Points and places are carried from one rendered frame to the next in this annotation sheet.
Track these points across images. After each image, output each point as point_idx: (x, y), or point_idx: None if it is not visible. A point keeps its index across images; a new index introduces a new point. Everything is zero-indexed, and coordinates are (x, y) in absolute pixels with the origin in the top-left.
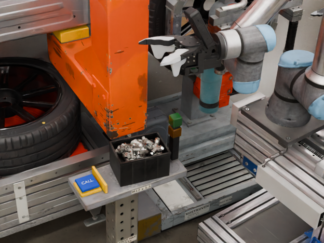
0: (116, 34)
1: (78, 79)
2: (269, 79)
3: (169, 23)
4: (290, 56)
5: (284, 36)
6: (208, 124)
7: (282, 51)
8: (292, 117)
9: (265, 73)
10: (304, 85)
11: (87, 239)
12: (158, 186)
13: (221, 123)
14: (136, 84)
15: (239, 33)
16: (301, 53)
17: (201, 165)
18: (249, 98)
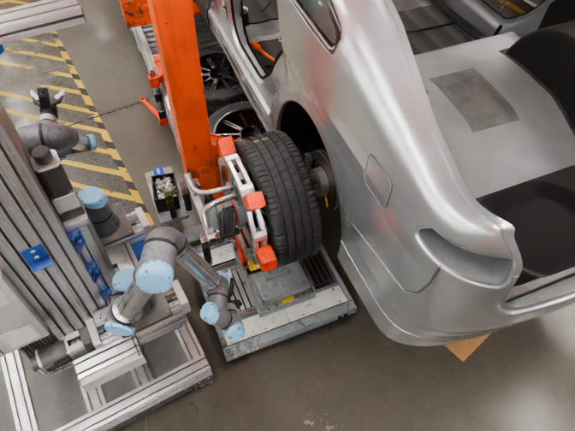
0: (174, 123)
1: None
2: (384, 376)
3: (228, 171)
4: (91, 190)
5: (488, 422)
6: (259, 274)
7: (449, 409)
8: None
9: (398, 375)
10: None
11: (193, 216)
12: (220, 250)
13: (260, 284)
14: (184, 163)
15: (41, 120)
16: (93, 197)
17: (242, 281)
18: (143, 217)
